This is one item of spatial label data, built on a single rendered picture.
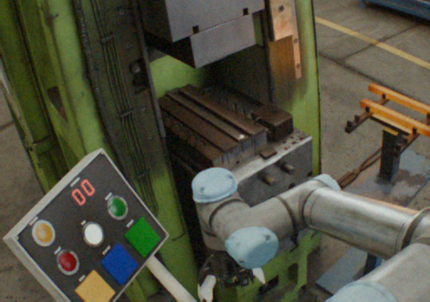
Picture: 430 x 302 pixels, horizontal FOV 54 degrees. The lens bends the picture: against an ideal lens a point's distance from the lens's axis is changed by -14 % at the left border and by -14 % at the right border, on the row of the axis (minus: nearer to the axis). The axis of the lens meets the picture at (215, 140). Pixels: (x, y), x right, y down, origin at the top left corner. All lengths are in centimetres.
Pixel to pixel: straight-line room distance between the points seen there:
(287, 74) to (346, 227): 105
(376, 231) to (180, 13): 75
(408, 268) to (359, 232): 21
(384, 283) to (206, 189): 45
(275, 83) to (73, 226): 88
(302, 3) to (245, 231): 104
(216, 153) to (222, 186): 60
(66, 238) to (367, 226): 66
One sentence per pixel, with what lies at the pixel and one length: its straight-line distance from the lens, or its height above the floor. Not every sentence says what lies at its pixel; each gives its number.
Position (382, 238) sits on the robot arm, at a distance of 60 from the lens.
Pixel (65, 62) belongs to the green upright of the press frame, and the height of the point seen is 138.
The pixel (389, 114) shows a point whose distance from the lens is 163.
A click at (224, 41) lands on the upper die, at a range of 125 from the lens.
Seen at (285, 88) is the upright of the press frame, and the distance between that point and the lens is 166.
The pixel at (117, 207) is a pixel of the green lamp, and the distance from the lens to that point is 112.
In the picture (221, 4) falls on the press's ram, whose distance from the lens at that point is 121.
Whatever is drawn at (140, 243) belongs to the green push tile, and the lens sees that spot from 113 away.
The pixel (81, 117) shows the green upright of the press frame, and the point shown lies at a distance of 127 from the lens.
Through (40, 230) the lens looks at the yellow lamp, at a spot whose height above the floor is 117.
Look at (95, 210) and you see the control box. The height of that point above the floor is 112.
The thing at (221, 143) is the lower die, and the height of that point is 99.
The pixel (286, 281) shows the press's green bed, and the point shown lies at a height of 17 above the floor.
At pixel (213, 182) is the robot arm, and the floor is 129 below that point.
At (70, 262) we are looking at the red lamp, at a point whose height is 109.
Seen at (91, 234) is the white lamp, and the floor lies 109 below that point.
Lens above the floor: 180
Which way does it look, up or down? 35 degrees down
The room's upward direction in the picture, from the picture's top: 10 degrees counter-clockwise
